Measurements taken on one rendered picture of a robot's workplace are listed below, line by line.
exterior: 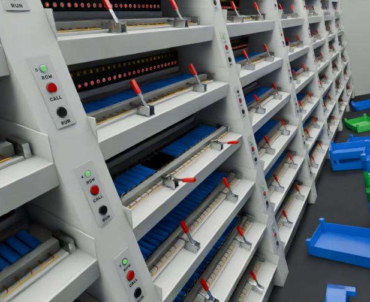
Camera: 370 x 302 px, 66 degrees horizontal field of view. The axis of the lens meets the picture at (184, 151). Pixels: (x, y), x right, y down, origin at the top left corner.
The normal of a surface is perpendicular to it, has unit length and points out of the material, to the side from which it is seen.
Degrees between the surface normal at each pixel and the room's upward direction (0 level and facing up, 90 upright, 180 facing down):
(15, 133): 90
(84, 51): 112
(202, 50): 90
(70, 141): 90
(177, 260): 22
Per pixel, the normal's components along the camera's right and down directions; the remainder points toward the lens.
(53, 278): 0.02, -0.89
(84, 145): 0.79, -0.10
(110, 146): 0.85, 0.26
